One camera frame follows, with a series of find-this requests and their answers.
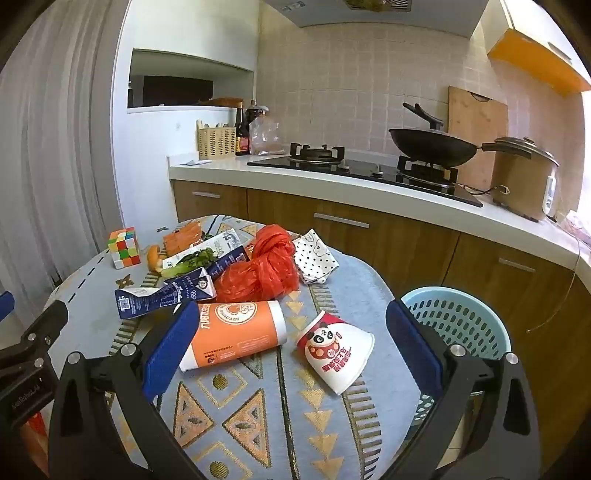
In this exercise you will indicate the brown rice cooker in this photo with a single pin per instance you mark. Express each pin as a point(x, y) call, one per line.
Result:
point(517, 184)

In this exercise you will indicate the white paper sheet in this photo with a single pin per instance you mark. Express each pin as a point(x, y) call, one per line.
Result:
point(194, 162)

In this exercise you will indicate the white panda paper cup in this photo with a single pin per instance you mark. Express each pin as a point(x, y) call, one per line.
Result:
point(337, 355)

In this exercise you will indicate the beige utensil basket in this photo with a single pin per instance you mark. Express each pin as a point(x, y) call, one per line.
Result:
point(217, 143)

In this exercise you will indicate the patterned blue tablecloth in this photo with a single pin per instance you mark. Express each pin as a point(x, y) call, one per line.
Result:
point(277, 415)

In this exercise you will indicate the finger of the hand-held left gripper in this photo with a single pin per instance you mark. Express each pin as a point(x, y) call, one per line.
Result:
point(46, 321)
point(4, 304)

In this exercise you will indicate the white dotted paper bag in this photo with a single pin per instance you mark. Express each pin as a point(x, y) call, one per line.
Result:
point(314, 258)

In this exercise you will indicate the black wok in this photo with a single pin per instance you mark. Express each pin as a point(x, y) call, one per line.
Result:
point(429, 145)

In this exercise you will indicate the orange peel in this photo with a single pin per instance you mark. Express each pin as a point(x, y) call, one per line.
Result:
point(152, 259)

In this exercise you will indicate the white kitchen countertop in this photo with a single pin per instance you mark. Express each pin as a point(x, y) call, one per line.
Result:
point(207, 173)

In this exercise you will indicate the light blue plastic basket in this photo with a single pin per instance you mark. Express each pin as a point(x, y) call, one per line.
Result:
point(461, 318)

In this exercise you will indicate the wooden base cabinet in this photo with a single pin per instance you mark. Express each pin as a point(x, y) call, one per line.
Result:
point(406, 249)

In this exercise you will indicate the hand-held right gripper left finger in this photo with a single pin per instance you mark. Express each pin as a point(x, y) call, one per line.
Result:
point(171, 353)

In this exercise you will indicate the green leafy vegetable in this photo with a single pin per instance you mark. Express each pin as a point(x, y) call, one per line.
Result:
point(194, 261)

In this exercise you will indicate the wooden cutting board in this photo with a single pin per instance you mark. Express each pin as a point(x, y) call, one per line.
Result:
point(475, 120)

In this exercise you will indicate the white and blue milk carton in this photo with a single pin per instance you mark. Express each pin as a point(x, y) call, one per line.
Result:
point(226, 242)

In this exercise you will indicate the red plastic bag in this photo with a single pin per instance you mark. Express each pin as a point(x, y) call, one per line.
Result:
point(263, 272)

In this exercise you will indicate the black gas stove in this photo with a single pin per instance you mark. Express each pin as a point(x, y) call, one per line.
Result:
point(360, 171)

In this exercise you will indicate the white curtain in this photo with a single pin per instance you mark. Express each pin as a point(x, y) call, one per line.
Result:
point(55, 161)

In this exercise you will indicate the orange wall cabinet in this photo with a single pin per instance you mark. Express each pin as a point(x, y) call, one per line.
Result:
point(531, 50)

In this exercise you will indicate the range hood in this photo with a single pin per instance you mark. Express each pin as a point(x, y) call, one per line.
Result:
point(415, 18)

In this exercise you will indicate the clear plastic bag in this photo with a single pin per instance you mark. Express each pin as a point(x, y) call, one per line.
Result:
point(268, 134)

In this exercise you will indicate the colourful puzzle cube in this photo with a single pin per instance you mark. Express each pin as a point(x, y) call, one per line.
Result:
point(123, 247)

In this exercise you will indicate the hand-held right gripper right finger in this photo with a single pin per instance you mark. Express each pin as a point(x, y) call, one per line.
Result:
point(413, 350)

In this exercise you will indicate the orange snack packet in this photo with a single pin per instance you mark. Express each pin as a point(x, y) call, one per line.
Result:
point(182, 240)

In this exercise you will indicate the person's left hand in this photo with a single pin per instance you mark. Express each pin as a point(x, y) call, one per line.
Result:
point(36, 429)

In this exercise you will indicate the tall orange paper cup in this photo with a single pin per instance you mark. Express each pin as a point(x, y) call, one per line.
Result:
point(235, 332)

